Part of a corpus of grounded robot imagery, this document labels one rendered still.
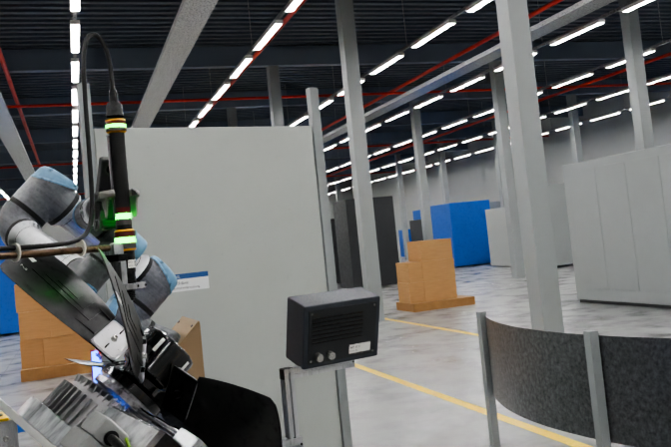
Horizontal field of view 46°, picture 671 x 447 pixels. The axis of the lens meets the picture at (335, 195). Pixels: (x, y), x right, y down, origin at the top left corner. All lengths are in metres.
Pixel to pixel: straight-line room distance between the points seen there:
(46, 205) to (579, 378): 2.08
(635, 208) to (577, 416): 8.90
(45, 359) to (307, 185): 7.40
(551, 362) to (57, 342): 8.36
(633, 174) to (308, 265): 8.60
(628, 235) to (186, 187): 9.30
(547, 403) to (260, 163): 1.72
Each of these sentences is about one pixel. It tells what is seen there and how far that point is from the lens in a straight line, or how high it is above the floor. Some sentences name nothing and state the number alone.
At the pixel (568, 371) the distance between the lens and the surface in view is 3.31.
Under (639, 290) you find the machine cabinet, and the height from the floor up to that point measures 0.24.
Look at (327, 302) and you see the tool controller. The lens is 2.27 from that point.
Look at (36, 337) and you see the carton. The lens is 10.92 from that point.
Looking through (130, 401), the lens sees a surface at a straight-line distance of 1.59.
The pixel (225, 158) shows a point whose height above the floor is 1.85.
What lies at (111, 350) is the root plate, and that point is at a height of 1.23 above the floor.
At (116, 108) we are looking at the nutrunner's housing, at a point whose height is 1.73.
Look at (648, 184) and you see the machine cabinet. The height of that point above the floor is 1.75.
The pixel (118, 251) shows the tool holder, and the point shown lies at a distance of 1.70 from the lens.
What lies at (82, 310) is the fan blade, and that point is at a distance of 1.67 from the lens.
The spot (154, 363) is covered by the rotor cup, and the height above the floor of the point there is 1.20.
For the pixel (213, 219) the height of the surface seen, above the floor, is 1.56.
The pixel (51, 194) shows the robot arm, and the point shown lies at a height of 1.61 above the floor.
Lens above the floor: 1.41
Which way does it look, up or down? 3 degrees up
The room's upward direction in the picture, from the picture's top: 6 degrees counter-clockwise
